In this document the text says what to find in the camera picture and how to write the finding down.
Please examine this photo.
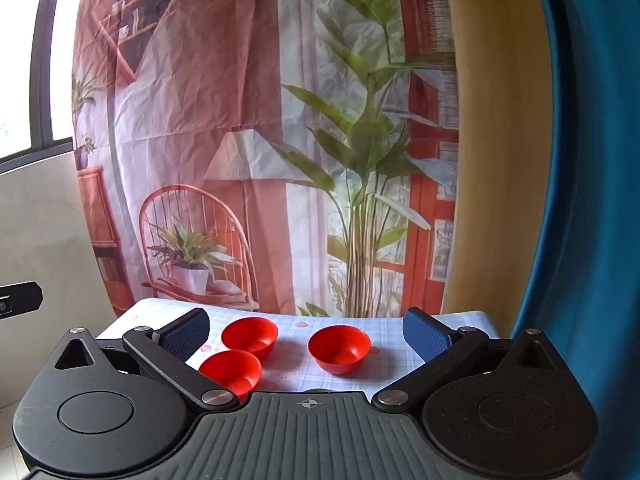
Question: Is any blue checked tablecloth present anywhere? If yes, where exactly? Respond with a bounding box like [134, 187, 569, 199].
[95, 297, 502, 397]

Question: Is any red plastic bowl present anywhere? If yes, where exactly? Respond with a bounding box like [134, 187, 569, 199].
[221, 317, 279, 362]
[308, 325, 372, 375]
[198, 350, 263, 403]

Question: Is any printed room scene backdrop cloth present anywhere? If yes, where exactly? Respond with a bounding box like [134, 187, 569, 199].
[70, 0, 461, 319]

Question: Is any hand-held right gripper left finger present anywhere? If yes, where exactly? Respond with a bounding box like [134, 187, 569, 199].
[54, 307, 241, 414]

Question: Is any blue curtain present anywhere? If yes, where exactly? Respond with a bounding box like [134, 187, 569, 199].
[509, 0, 640, 480]

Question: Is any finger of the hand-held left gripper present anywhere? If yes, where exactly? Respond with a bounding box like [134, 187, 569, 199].
[0, 282, 44, 319]

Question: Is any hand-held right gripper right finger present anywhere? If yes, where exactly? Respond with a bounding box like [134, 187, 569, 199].
[371, 307, 567, 414]

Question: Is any dark window frame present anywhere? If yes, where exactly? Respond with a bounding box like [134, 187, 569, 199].
[0, 0, 76, 177]

